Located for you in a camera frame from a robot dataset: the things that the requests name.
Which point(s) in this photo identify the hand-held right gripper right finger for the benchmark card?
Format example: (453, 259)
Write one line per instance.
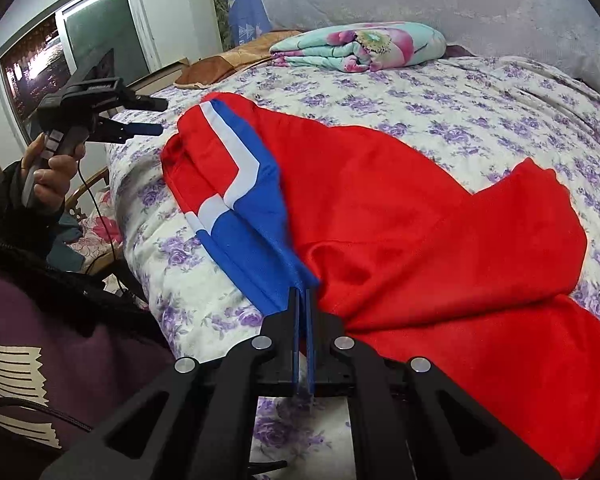
(308, 327)

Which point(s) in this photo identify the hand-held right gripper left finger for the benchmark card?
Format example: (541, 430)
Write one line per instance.
(294, 327)

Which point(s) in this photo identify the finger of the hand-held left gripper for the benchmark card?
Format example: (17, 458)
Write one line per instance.
(147, 103)
(142, 129)

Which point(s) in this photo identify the red pants with blue stripe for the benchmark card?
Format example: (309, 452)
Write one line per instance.
(380, 240)

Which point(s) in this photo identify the person's left forearm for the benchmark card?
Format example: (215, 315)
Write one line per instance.
(10, 210)

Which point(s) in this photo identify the person's left hand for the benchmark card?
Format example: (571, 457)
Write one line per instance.
(47, 175)

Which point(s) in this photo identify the wooden headboard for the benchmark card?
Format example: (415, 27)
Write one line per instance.
(160, 77)

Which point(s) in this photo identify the window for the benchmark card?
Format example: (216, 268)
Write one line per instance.
(75, 55)

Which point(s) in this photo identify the wooden chair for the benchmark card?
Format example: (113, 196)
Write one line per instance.
(87, 190)

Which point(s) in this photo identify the brown pillow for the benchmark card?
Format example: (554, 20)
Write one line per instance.
(220, 64)

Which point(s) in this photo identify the pink floral cushion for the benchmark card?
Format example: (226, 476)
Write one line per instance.
(92, 240)

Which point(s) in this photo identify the blue hanging cloth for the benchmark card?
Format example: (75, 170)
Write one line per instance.
(244, 0)

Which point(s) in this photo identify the folded floral quilt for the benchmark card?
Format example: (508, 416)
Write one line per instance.
(365, 46)

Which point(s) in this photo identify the person's purple printed clothing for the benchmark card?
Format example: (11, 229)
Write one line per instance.
(35, 360)

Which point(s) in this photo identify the purple floral bed sheet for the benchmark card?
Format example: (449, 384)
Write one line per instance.
(480, 115)

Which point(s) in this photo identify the grey lace wall cloth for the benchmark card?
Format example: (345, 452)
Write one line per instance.
(430, 5)

